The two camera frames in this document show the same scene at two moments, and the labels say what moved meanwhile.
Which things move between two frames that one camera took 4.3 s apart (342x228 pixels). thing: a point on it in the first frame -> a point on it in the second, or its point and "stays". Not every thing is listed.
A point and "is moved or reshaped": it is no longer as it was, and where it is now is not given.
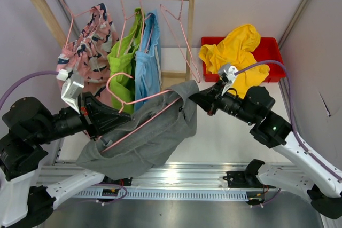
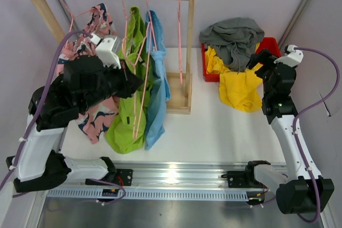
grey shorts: x=140 y=146 -> x=234 y=39
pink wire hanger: x=177 y=39 is moved or reshaped
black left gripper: x=98 y=117 -> x=126 y=79
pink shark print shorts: x=87 y=55 stays
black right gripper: x=207 y=99 -> x=265 y=57
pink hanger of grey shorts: x=123 y=102 -> x=139 y=69
